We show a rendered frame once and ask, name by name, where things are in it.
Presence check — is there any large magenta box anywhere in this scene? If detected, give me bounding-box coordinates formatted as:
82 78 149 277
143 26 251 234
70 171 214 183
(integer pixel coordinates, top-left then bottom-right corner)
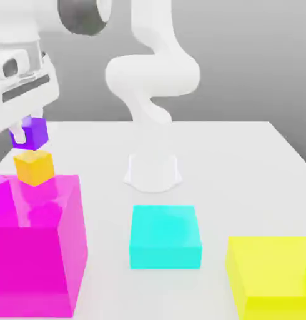
0 174 89 319

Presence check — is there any small purple cube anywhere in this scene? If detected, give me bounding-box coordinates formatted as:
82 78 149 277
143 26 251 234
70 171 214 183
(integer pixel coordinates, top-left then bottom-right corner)
9 116 49 151

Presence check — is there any small orange cube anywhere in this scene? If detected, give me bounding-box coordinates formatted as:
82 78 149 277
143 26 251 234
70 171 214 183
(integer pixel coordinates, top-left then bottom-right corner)
13 149 56 188

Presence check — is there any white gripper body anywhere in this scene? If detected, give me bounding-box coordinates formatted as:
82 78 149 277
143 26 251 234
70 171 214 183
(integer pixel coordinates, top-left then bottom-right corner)
0 71 61 134

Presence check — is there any large yellow box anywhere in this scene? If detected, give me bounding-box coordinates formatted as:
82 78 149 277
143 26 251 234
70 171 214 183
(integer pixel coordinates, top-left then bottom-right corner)
225 236 306 320

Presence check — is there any large cyan box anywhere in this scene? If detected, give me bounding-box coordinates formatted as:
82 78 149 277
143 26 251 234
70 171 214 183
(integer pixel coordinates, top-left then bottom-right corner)
129 204 203 270

